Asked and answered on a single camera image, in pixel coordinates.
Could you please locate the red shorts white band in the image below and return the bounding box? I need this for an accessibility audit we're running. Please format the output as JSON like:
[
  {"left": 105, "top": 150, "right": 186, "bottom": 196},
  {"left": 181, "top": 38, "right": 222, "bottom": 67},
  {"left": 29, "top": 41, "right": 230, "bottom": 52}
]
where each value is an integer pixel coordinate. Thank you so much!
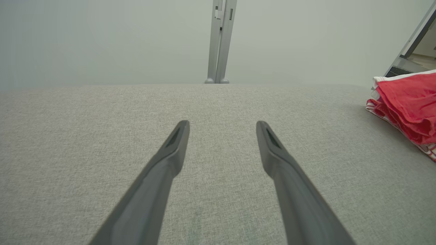
[{"left": 371, "top": 69, "right": 436, "bottom": 145}]

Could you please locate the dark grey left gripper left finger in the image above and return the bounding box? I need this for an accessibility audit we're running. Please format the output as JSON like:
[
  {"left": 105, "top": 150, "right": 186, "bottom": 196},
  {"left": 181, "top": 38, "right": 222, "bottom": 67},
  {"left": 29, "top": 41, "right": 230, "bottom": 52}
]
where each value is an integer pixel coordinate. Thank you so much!
[{"left": 89, "top": 120, "right": 190, "bottom": 245}]

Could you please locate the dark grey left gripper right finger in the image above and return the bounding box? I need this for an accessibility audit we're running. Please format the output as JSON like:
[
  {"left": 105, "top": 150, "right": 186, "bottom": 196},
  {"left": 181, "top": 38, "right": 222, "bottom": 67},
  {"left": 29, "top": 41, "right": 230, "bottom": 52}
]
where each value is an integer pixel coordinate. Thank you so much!
[{"left": 256, "top": 120, "right": 357, "bottom": 245}]

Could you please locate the grey partition post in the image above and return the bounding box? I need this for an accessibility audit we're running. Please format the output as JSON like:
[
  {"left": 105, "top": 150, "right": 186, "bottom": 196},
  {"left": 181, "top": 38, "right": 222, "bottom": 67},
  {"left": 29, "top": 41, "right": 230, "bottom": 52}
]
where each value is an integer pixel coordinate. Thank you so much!
[{"left": 204, "top": 0, "right": 238, "bottom": 84}]

